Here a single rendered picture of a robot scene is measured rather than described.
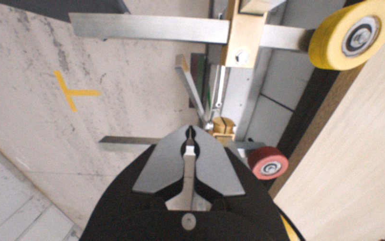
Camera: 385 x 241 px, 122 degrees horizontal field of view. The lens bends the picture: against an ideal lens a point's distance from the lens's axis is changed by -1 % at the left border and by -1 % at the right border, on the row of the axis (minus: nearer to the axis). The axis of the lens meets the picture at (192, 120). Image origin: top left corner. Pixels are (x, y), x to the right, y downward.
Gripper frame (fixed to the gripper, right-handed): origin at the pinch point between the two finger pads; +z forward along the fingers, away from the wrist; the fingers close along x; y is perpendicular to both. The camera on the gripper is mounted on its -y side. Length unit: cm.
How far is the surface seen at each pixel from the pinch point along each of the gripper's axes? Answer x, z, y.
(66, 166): -173, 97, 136
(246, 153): 15.0, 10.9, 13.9
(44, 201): -253, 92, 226
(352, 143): 34.9, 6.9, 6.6
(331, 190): 41.4, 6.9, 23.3
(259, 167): 15.9, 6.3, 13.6
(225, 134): 8.2, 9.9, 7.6
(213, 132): 5.4, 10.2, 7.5
